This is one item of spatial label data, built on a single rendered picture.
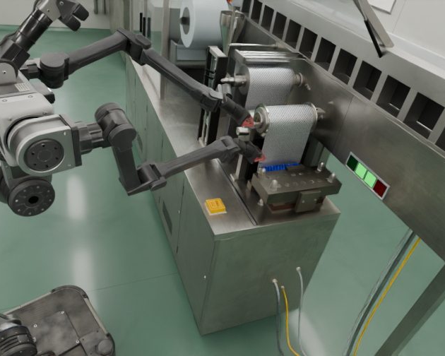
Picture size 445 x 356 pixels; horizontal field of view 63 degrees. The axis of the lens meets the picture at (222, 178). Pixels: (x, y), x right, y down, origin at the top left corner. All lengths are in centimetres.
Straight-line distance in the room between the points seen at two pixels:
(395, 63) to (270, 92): 60
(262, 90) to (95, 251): 159
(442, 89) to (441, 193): 34
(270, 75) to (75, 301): 152
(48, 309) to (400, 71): 194
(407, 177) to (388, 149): 13
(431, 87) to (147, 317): 186
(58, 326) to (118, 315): 42
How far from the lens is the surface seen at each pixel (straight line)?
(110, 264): 258
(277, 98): 188
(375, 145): 159
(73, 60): 148
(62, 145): 98
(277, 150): 173
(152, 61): 160
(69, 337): 202
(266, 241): 171
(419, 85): 146
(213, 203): 164
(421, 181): 146
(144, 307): 237
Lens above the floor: 198
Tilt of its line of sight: 36 degrees down
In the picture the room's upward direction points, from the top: 10 degrees clockwise
